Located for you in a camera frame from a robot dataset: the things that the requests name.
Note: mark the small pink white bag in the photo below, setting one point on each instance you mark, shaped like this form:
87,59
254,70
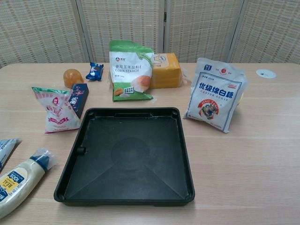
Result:
58,112

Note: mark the green white corn starch bag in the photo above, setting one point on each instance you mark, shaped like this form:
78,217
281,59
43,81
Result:
129,70

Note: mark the black square plastic tray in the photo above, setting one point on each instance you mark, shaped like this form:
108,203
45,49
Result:
131,164

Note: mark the white blue castor sugar bag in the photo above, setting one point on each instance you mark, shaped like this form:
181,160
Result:
213,93

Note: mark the orange wrapped cheese block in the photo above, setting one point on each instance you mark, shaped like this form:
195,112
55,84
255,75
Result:
166,75

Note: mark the blue cookie packet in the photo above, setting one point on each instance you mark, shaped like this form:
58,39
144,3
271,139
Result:
95,71

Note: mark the dark blue small box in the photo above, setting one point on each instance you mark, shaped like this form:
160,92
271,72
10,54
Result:
80,98

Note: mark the orange jelly cup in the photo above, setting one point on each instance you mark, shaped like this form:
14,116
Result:
71,76

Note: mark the woven folding screen panel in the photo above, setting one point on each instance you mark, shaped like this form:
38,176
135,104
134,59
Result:
37,30
122,21
269,30
201,28

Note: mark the mayonnaise squeeze bottle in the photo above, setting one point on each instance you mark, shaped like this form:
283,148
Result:
21,182

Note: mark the blue white squeeze pouch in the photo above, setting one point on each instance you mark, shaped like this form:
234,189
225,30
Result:
4,150

